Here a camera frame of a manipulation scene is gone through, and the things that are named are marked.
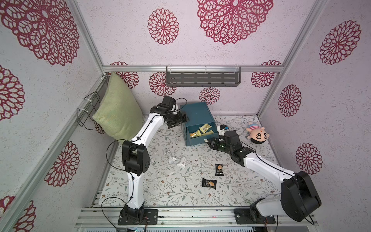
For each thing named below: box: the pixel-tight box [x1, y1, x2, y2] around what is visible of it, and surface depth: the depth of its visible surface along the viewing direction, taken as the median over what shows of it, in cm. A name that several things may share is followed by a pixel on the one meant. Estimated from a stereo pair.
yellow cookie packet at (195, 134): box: [189, 129, 202, 139], surface depth 87 cm
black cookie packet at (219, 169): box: [214, 163, 225, 177], surface depth 91 cm
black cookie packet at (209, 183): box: [201, 177, 217, 190], surface depth 85 cm
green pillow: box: [92, 72, 143, 141], surface depth 80 cm
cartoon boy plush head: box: [247, 128, 271, 144], surface depth 100 cm
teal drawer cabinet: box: [180, 101, 219, 136], surface depth 91 cm
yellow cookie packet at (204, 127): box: [199, 122, 213, 134], surface depth 92 cm
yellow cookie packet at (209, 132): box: [200, 129, 215, 137], surface depth 91 cm
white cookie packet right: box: [176, 157, 186, 169], surface depth 94 cm
